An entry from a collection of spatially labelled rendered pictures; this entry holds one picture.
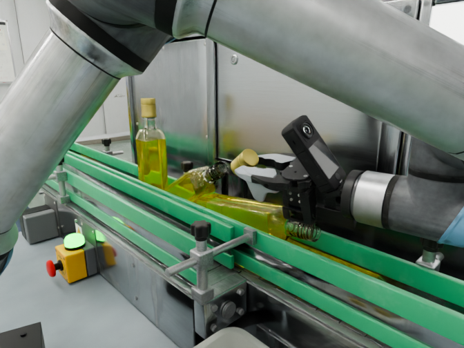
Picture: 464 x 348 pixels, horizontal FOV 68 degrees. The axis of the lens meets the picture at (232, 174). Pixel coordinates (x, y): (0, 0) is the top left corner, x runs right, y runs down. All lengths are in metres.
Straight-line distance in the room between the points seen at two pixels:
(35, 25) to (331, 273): 6.37
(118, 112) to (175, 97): 6.03
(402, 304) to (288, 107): 0.41
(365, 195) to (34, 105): 0.40
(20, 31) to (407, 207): 6.36
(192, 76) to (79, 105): 0.60
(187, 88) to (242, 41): 0.74
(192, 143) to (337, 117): 0.48
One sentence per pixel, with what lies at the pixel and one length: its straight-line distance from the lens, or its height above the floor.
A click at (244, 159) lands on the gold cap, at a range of 0.59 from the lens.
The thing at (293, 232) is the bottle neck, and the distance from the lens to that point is 0.57.
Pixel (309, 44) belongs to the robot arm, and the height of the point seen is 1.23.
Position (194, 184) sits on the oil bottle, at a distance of 0.70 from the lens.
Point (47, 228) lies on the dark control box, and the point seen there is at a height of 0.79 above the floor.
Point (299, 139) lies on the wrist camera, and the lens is 0.49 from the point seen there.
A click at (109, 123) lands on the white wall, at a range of 7.00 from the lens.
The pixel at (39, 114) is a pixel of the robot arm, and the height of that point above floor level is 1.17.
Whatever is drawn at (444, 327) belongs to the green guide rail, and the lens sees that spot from 0.48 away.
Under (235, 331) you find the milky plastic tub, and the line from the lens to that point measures 0.58.
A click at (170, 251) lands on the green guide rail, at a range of 0.63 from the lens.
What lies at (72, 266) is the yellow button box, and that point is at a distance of 0.89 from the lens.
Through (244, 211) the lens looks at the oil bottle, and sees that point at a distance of 0.61.
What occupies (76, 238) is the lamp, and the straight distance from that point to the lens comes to 0.89.
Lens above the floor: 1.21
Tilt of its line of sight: 16 degrees down
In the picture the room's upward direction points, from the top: straight up
